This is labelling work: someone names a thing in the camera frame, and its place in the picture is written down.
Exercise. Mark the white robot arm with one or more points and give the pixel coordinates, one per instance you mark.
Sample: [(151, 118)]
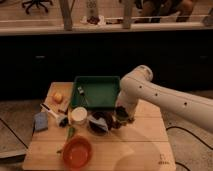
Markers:
[(137, 85)]

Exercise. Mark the green chili pepper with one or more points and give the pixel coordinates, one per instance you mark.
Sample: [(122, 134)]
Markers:
[(71, 132)]

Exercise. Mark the blue cloth in bowl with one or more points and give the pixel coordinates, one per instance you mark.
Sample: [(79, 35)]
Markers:
[(100, 123)]

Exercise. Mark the white handled brush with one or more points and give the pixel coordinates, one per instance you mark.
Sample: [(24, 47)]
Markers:
[(61, 119)]

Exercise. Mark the blue sponge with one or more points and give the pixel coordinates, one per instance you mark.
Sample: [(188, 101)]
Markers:
[(41, 121)]

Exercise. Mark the white cup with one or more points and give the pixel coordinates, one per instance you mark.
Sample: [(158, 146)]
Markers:
[(79, 115)]

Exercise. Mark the black office chair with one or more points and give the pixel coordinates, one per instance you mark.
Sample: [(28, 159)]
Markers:
[(29, 3)]

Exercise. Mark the dark brown bowl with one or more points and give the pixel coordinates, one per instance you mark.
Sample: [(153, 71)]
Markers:
[(107, 117)]

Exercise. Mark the wooden table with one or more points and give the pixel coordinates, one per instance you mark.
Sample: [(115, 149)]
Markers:
[(140, 146)]

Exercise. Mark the metal fork in tray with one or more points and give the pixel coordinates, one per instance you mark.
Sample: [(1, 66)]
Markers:
[(82, 93)]

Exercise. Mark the green plastic tray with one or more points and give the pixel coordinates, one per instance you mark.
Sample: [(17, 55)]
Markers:
[(101, 91)]

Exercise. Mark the orange plastic bowl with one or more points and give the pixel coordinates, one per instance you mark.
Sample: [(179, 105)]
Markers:
[(76, 153)]

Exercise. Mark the dark grape bunch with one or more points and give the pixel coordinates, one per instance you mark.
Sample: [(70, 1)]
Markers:
[(118, 123)]

